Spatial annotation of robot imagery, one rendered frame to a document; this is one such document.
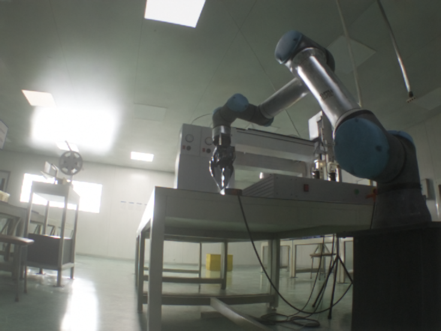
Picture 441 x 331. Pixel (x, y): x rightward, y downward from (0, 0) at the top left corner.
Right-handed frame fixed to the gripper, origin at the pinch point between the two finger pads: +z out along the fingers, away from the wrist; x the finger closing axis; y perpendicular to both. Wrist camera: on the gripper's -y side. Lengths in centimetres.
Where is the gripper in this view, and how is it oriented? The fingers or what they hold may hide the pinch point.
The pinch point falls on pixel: (222, 187)
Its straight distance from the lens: 105.7
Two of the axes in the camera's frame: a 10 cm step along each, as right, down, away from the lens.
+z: 0.4, 8.5, -5.3
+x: 9.7, 1.1, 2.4
